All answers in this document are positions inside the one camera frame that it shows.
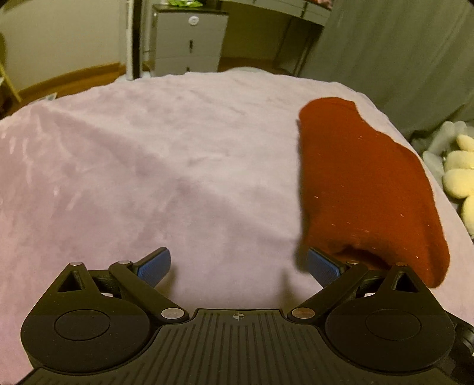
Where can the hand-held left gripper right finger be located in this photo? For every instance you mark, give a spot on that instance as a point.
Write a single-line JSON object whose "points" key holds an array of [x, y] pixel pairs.
{"points": [[324, 270]]}

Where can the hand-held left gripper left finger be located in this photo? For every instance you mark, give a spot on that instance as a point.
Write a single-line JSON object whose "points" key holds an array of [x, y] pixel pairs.
{"points": [[155, 268]]}

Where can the red knit garment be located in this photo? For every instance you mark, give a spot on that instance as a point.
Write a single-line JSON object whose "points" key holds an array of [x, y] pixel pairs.
{"points": [[351, 177]]}

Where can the pink fleece blanket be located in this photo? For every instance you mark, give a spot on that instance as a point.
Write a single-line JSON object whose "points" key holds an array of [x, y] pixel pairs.
{"points": [[148, 166]]}

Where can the cream flower plush cushion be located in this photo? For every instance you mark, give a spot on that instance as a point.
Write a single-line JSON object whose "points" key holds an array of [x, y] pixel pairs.
{"points": [[459, 174]]}

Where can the grey drawer cabinet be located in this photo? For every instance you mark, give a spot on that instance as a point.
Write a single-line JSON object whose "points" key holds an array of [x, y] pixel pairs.
{"points": [[189, 40]]}

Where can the grey curtain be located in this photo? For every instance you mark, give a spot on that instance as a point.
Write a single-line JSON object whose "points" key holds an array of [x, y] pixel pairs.
{"points": [[389, 48]]}

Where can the grey vanity desk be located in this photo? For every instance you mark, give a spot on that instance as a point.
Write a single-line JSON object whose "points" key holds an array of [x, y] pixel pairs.
{"points": [[266, 22]]}

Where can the green packet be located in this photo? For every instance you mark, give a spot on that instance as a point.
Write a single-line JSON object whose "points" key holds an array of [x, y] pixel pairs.
{"points": [[183, 3]]}

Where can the white door frame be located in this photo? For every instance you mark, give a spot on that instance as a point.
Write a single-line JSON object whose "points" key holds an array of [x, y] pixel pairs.
{"points": [[132, 37]]}

